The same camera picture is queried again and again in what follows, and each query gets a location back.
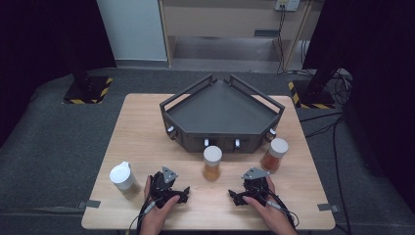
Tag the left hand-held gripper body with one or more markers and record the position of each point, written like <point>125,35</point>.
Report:
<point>163,191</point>

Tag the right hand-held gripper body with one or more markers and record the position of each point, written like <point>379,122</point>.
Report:
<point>256,186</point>

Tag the spice jar with red powder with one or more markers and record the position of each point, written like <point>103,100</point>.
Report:
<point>274,155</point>

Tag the spice jar with orange powder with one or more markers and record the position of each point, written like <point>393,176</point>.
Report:
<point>212,163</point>

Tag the spice jar with flip cap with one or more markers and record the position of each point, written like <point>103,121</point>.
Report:
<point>122,178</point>

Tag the dark grey corner rack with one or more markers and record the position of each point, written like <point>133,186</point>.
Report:
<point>221,111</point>

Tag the person's left hand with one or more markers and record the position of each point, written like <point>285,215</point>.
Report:
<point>153,218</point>

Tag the person's right hand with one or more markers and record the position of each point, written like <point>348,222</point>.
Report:
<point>277,218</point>

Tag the black striped stand base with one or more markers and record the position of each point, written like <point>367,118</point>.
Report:
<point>311,99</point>
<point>86,91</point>

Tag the black stand pole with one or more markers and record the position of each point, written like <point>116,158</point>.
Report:
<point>81,73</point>
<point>323,78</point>

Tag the black curtain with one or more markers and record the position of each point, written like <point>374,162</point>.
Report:
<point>381,81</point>
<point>39,49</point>

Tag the white panel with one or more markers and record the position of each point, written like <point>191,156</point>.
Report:
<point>132,29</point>

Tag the grey table edge bracket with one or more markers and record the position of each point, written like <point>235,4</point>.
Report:
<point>88,204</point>
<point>328,207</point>

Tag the white wall power outlet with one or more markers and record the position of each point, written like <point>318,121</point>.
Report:
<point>287,4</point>

